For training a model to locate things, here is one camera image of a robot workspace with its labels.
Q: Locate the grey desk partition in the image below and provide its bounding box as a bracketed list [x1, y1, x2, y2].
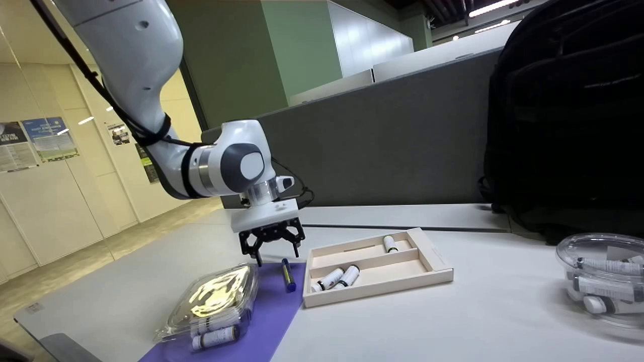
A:
[199, 47, 503, 210]

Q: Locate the clear plastic box container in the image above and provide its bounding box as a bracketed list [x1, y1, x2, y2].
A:
[154, 262, 259, 354]

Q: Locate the purple mat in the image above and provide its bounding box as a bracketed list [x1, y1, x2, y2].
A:
[138, 262, 309, 362]

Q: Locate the clear round plastic bowl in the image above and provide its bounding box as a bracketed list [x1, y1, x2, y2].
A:
[554, 230, 644, 346]

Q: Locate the blue marker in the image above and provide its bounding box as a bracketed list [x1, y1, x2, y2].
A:
[279, 257, 298, 295]

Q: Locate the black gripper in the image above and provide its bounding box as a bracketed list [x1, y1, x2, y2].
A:
[238, 217, 309, 268]

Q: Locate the small photo wall poster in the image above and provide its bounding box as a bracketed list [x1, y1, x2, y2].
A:
[109, 123, 134, 147]

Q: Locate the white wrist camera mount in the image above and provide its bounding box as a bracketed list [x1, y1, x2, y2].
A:
[228, 173, 303, 235]

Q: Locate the wooden compartment tray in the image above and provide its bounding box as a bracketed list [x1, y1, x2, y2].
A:
[301, 227, 458, 312]

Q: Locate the grey blue wall poster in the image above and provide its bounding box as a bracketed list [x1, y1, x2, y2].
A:
[0, 121, 41, 174]

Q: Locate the blue green wall poster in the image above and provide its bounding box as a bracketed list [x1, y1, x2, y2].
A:
[21, 114, 80, 165]

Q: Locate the black backpack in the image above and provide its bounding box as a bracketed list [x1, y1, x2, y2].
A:
[480, 0, 644, 245]

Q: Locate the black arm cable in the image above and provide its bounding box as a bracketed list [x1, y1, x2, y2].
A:
[28, 0, 203, 200]

